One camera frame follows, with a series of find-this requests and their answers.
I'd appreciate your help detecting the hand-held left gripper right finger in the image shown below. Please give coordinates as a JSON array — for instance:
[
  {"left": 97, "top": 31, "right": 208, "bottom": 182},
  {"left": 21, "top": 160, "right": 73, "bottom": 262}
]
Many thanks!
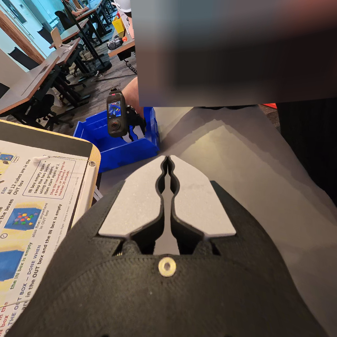
[{"left": 168, "top": 155, "right": 237, "bottom": 255}]

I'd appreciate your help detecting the brown office desk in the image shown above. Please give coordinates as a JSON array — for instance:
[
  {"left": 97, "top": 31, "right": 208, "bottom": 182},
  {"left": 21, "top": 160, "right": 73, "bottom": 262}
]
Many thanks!
[
  {"left": 0, "top": 56, "right": 61, "bottom": 115},
  {"left": 52, "top": 18, "right": 103, "bottom": 49},
  {"left": 49, "top": 37, "right": 91, "bottom": 79},
  {"left": 107, "top": 26, "right": 136, "bottom": 61}
]

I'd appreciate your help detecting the black office chair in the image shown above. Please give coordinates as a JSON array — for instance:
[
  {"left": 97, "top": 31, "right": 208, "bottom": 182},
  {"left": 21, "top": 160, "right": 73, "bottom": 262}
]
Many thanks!
[
  {"left": 54, "top": 11, "right": 77, "bottom": 31},
  {"left": 24, "top": 93, "right": 75, "bottom": 130}
]

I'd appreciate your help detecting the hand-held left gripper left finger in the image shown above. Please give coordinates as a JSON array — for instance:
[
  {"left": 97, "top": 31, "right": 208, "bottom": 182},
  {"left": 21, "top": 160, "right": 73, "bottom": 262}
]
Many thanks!
[{"left": 98, "top": 155, "right": 169, "bottom": 255}]

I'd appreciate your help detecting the printed instruction sheet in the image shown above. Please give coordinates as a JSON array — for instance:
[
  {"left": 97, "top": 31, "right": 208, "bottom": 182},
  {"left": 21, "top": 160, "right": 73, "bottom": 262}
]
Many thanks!
[{"left": 0, "top": 140, "right": 89, "bottom": 337}]

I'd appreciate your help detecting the black coiled cable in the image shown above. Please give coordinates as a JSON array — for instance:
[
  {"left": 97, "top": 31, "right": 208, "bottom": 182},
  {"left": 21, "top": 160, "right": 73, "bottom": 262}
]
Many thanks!
[{"left": 124, "top": 58, "right": 137, "bottom": 76}]

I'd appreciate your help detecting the wooden-edged black board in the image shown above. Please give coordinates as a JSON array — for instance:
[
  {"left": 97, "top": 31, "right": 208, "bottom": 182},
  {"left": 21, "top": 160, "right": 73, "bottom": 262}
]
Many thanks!
[{"left": 0, "top": 119, "right": 101, "bottom": 237}]

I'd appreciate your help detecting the black pole stand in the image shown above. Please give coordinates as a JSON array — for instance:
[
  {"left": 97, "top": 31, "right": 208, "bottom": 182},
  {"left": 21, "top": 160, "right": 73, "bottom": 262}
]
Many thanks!
[{"left": 62, "top": 0, "right": 113, "bottom": 71}]

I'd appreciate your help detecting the person's right forearm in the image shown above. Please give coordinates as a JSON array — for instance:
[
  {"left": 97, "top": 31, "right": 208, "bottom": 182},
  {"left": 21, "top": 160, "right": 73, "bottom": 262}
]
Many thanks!
[{"left": 121, "top": 77, "right": 145, "bottom": 116}]

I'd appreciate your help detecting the black device with orange cap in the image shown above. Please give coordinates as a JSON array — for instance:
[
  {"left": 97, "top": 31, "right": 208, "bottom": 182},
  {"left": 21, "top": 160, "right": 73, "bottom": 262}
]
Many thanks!
[{"left": 106, "top": 35, "right": 127, "bottom": 51}]

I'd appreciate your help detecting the yellow bin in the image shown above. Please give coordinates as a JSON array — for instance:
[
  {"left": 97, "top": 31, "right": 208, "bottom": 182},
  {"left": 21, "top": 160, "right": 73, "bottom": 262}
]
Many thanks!
[{"left": 112, "top": 16, "right": 127, "bottom": 38}]

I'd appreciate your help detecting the blue plastic bin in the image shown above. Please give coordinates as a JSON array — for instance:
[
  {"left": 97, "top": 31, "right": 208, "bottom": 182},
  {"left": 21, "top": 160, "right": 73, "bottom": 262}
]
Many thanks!
[{"left": 73, "top": 106, "right": 161, "bottom": 173}]

